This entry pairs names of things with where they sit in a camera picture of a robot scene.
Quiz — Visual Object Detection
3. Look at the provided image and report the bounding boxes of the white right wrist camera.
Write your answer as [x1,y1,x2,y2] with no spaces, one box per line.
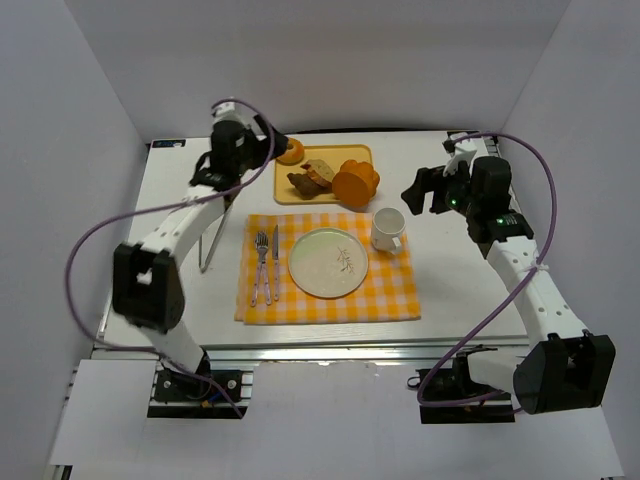
[443,132,477,177]

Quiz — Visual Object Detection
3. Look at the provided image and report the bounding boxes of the dark brown croissant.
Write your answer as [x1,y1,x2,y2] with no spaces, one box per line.
[287,173,326,199]

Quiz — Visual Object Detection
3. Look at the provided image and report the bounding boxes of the large orange brioche loaf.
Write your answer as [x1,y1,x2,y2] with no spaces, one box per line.
[332,159,380,209]

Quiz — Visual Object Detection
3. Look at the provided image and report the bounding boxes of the white foam board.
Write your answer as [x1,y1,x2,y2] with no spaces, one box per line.
[51,360,622,479]

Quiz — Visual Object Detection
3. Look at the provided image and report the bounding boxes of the pale green ceramic plate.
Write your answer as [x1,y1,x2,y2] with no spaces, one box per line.
[288,227,369,299]

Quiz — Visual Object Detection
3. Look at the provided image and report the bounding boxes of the yellow plastic tray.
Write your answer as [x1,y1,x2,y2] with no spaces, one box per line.
[273,144,374,206]

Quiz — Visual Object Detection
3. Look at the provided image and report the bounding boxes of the round bagel bun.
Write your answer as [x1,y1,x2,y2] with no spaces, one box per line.
[276,138,305,165]

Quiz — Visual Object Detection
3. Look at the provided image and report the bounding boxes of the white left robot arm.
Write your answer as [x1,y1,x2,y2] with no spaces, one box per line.
[112,113,288,377]

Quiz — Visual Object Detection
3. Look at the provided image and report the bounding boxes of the seeded bread slice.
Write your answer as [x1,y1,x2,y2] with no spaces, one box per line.
[305,159,335,189]

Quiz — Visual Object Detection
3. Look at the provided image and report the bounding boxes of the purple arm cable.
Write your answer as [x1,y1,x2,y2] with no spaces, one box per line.
[67,99,277,419]
[415,130,559,415]

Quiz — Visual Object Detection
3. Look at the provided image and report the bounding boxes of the pink-handled knife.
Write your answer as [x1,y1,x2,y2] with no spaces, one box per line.
[272,224,280,302]

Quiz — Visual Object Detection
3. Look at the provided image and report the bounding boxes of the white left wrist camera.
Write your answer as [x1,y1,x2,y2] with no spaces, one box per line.
[211,99,250,128]

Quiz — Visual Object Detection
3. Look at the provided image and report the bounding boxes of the stainless steel tongs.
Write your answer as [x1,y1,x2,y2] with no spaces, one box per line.
[198,195,235,274]

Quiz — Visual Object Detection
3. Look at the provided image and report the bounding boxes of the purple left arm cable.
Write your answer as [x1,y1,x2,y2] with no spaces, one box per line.
[67,99,277,419]

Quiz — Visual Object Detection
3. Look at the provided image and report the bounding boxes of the white ceramic mug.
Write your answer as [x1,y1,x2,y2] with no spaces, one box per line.
[370,207,406,254]

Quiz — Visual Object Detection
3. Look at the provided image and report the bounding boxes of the pink-handled fork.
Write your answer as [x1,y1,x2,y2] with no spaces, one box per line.
[251,231,272,307]

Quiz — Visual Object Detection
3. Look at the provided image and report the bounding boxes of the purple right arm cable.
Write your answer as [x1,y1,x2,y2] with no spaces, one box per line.
[415,130,559,415]

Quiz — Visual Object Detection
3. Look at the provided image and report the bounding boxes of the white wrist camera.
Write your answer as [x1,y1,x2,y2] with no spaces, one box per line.
[211,99,250,128]
[443,132,477,177]

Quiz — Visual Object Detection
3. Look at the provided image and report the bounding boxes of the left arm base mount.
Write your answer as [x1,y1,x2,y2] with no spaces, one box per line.
[147,367,253,420]

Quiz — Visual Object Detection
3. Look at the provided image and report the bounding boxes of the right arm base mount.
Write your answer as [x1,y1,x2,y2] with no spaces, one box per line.
[419,345,521,425]

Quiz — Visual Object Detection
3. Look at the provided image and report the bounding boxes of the yellow checkered cloth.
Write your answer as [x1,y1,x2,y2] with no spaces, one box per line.
[235,213,421,325]

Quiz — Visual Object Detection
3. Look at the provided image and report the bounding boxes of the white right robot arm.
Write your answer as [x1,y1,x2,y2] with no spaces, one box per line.
[401,156,616,414]

